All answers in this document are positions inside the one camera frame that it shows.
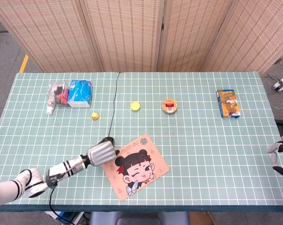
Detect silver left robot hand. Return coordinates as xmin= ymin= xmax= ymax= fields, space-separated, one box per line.
xmin=86 ymin=140 xmax=120 ymax=167

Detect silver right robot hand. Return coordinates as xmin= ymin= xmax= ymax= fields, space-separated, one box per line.
xmin=267 ymin=140 xmax=283 ymax=180

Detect black computer mouse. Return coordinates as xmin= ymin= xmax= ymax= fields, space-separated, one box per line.
xmin=101 ymin=136 xmax=115 ymax=147

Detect thin black cable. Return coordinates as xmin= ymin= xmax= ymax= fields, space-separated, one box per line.
xmin=108 ymin=71 xmax=122 ymax=138

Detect cartoon girl mouse pad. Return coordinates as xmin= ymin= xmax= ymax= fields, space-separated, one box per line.
xmin=101 ymin=134 xmax=170 ymax=202

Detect blue tissue pack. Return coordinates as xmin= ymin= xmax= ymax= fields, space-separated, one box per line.
xmin=67 ymin=79 xmax=93 ymax=108

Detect blue and brown snack box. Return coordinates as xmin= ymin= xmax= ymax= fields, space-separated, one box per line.
xmin=216 ymin=89 xmax=241 ymax=119

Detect green checked tablecloth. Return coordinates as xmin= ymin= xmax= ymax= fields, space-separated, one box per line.
xmin=0 ymin=71 xmax=283 ymax=213

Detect blue box under table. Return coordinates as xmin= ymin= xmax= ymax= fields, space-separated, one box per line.
xmin=56 ymin=211 xmax=78 ymax=223

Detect blue grey chair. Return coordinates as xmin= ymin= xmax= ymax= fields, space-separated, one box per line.
xmin=89 ymin=211 xmax=190 ymax=225

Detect white power strip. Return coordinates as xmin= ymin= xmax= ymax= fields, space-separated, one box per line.
xmin=272 ymin=75 xmax=283 ymax=92

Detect clear bag of toys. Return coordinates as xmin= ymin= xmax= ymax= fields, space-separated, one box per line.
xmin=46 ymin=82 xmax=71 ymax=107

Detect round gold tin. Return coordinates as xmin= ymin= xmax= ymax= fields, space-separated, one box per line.
xmin=161 ymin=98 xmax=178 ymax=115

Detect bamboo folding screen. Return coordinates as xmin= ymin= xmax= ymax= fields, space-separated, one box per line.
xmin=0 ymin=0 xmax=283 ymax=77

